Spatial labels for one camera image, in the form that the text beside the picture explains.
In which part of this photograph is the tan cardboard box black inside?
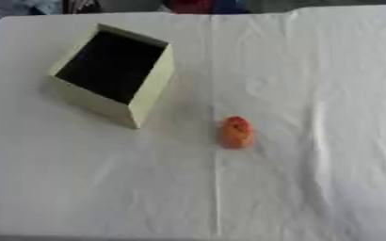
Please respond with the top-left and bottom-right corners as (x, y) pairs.
(48, 23), (177, 130)

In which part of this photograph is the orange red toy fruit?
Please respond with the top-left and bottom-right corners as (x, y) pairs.
(217, 116), (256, 150)

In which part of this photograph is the red and blue bag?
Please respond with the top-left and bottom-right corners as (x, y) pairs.
(169, 0), (251, 15)

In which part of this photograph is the dark chair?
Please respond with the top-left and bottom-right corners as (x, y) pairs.
(61, 0), (103, 15)

